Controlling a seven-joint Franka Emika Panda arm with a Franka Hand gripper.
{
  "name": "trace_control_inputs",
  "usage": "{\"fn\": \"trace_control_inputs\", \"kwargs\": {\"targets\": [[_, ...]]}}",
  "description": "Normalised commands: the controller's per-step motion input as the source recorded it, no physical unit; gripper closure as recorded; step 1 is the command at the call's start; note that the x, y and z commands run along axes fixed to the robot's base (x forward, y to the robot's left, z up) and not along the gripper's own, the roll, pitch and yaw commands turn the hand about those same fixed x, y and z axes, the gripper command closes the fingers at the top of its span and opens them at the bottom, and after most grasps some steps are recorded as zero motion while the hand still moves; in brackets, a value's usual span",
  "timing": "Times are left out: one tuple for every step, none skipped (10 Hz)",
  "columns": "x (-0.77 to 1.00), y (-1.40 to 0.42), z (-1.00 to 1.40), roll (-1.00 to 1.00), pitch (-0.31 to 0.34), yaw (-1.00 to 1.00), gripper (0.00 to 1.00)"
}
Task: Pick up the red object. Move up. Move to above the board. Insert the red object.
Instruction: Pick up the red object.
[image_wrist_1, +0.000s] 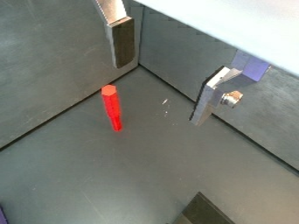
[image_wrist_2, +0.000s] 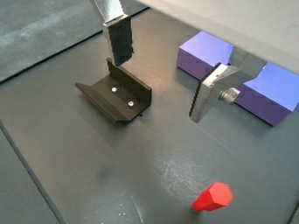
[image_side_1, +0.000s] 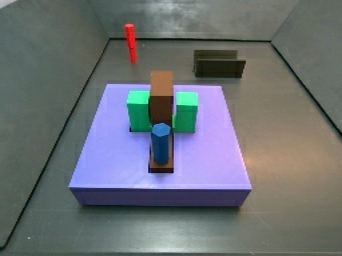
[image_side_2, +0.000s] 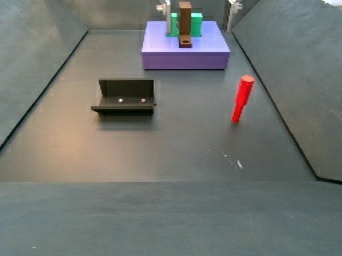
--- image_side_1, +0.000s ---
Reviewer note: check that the green block left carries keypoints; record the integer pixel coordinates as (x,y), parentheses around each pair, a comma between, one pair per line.
(137,108)

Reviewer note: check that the green block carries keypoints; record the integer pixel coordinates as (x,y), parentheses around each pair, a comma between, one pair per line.
(137,108)
(184,117)

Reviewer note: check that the purple base board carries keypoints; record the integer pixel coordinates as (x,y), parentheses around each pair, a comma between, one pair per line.
(208,178)

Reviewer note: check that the black metal bracket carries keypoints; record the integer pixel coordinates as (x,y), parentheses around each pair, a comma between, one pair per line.
(217,64)

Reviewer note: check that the blue hexagonal peg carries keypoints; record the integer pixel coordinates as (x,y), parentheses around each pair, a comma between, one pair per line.
(160,138)

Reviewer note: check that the red cylindrical peg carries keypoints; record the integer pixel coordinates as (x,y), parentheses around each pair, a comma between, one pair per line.
(130,42)

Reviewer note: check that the brown rectangular block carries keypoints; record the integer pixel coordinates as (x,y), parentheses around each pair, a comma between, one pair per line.
(160,114)

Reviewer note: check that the green block right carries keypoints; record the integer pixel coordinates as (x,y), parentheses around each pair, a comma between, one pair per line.
(184,117)

